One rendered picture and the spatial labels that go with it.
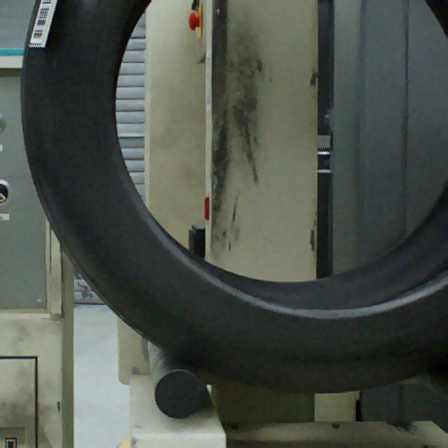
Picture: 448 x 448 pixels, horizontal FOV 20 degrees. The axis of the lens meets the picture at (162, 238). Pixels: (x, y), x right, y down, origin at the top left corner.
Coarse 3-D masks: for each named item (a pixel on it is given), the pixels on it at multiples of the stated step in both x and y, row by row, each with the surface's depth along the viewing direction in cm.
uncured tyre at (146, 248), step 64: (64, 0) 116; (128, 0) 114; (64, 64) 115; (64, 128) 116; (64, 192) 117; (128, 192) 115; (128, 256) 116; (192, 256) 144; (384, 256) 145; (192, 320) 117; (256, 320) 117; (320, 320) 117; (384, 320) 117; (256, 384) 122; (320, 384) 120; (384, 384) 122
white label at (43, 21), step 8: (48, 0) 116; (56, 0) 115; (40, 8) 118; (48, 8) 115; (40, 16) 117; (48, 16) 115; (40, 24) 116; (48, 24) 115; (40, 32) 116; (32, 40) 118; (40, 40) 115
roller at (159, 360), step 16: (160, 352) 132; (160, 368) 123; (176, 368) 119; (192, 368) 123; (160, 384) 117; (176, 384) 117; (192, 384) 117; (160, 400) 117; (176, 400) 117; (192, 400) 117; (176, 416) 117
